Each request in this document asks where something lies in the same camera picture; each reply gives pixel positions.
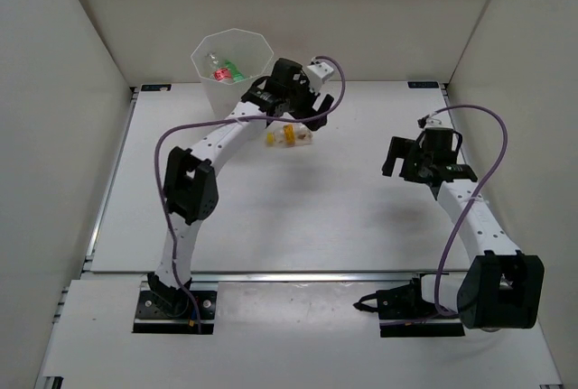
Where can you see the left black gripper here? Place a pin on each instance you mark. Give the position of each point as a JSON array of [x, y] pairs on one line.
[[302, 83]]

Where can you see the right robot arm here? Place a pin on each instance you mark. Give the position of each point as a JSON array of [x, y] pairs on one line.
[[502, 287]]

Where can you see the white octagonal plastic bin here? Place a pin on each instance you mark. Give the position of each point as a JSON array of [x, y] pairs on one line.
[[249, 51]]

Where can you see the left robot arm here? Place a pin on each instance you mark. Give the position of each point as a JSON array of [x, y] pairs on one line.
[[187, 185]]

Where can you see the clear bottle red label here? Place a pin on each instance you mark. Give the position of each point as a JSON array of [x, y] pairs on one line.
[[218, 69]]

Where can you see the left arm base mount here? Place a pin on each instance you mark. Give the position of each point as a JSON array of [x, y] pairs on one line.
[[167, 310]]

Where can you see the green plastic bottle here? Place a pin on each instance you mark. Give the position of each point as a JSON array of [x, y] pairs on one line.
[[234, 71]]

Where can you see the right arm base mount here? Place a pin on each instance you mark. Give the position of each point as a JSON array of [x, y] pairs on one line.
[[403, 313]]

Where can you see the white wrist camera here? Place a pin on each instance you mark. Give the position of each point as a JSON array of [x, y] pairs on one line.
[[318, 73], [430, 121]]

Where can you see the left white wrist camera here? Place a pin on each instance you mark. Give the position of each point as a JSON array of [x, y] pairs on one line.
[[318, 73]]

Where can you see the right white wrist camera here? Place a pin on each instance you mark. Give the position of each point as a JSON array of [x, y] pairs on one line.
[[430, 121]]

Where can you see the clear bottle yellow cap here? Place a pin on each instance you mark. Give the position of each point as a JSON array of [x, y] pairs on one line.
[[289, 135]]

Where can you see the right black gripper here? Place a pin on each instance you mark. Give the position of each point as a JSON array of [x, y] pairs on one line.
[[405, 149]]

